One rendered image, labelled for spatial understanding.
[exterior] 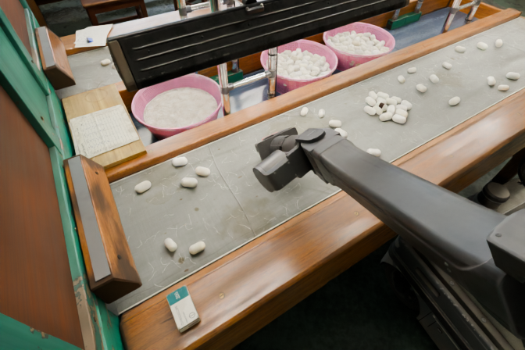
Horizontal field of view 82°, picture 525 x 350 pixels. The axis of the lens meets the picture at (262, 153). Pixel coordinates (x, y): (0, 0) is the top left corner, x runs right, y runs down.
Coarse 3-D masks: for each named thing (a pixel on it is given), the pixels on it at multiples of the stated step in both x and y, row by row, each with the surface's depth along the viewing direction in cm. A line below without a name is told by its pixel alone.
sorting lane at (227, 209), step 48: (336, 96) 95; (432, 96) 95; (480, 96) 95; (240, 144) 80; (384, 144) 80; (144, 192) 70; (192, 192) 70; (240, 192) 70; (288, 192) 70; (336, 192) 70; (144, 240) 62; (192, 240) 62; (240, 240) 62; (144, 288) 55
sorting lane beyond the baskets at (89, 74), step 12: (108, 48) 115; (72, 60) 109; (84, 60) 109; (96, 60) 109; (72, 72) 104; (84, 72) 104; (96, 72) 104; (108, 72) 104; (84, 84) 99; (96, 84) 99; (108, 84) 99
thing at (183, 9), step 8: (184, 0) 83; (224, 0) 89; (232, 0) 90; (184, 8) 84; (192, 8) 86; (200, 8) 87; (184, 16) 86; (232, 64) 106; (232, 72) 108; (240, 72) 108; (216, 80) 105; (232, 80) 109
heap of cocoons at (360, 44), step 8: (344, 32) 123; (352, 32) 123; (328, 40) 118; (336, 40) 118; (344, 40) 120; (352, 40) 122; (360, 40) 119; (368, 40) 119; (376, 40) 118; (344, 48) 115; (352, 48) 114; (360, 48) 114; (368, 48) 114; (376, 48) 114; (384, 48) 114; (352, 64) 110; (360, 64) 109
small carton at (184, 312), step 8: (184, 288) 51; (168, 296) 50; (176, 296) 50; (184, 296) 50; (176, 304) 49; (184, 304) 49; (192, 304) 49; (176, 312) 49; (184, 312) 49; (192, 312) 49; (176, 320) 48; (184, 320) 48; (192, 320) 48; (200, 320) 50; (184, 328) 48
